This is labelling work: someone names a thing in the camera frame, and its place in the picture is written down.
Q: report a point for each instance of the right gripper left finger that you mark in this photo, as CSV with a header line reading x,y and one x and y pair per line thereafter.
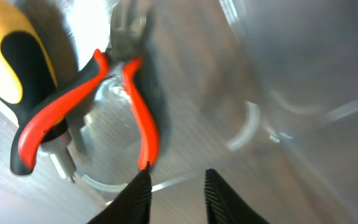
x,y
132,205

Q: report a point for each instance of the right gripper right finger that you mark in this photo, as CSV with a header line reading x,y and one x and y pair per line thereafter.
x,y
224,205

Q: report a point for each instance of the stubby yellow black screwdriver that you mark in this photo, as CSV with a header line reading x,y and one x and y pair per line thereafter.
x,y
27,76

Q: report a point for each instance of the clear plastic container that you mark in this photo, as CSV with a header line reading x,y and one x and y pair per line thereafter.
x,y
265,92

